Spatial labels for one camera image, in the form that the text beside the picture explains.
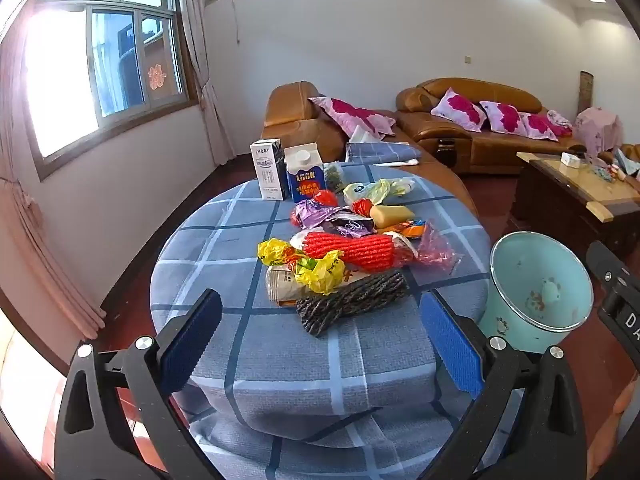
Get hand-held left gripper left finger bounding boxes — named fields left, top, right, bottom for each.
left=54, top=288, right=223, bottom=480

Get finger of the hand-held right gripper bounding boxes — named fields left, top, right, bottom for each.
left=586, top=241, right=632, bottom=291

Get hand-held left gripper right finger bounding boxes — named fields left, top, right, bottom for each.
left=419, top=291, right=588, bottom=480

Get white paper packet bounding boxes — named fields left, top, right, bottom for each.
left=265, top=265, right=311, bottom=307

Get orange snack packet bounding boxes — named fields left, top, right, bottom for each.
left=385, top=219, right=430, bottom=238

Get white and yellow plastic bag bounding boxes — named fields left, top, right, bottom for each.
left=342, top=178, right=417, bottom=207

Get dark wooden coffee table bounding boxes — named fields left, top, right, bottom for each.
left=507, top=151, right=640, bottom=261

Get translucent red plastic bag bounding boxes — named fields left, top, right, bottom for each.
left=400, top=220, right=463, bottom=276

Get dark foam net sleeve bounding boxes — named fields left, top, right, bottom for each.
left=296, top=270, right=408, bottom=338

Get pink cloth cover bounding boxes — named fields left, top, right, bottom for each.
left=575, top=107, right=623, bottom=158

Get red foam net sleeve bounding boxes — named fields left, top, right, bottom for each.
left=300, top=231, right=418, bottom=270

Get tan bread bun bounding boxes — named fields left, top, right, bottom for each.
left=370, top=205, right=416, bottom=230

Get crumpled floral cloth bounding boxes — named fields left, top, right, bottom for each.
left=547, top=110, right=573, bottom=136

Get pink floral pillow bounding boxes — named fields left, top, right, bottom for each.
left=431, top=88, right=487, bottom=132
left=308, top=96, right=397, bottom=137
left=480, top=101, right=528, bottom=136
left=520, top=112, right=560, bottom=141

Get long brown leather sofa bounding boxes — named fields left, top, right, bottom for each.
left=396, top=77, right=586, bottom=176

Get rolled woven mat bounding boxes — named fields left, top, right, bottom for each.
left=579, top=71, right=595, bottom=111

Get shiny purple wrapper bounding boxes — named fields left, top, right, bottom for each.
left=291, top=199, right=346, bottom=233

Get white milk carton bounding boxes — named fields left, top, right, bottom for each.
left=250, top=138, right=290, bottom=202

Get blue drink carton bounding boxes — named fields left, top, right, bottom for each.
left=284, top=144, right=327, bottom=204

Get folded blue plaid sheet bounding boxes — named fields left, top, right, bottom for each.
left=345, top=141, right=423, bottom=166

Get small clear snack packet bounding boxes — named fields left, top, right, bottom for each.
left=322, top=161, right=347, bottom=193

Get brown leather chaise sofa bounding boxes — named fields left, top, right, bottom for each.
left=261, top=81, right=478, bottom=216

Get pale pink curtain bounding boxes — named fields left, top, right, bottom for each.
left=177, top=0, right=236, bottom=166

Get window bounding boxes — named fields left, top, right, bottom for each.
left=20, top=0, right=198, bottom=181

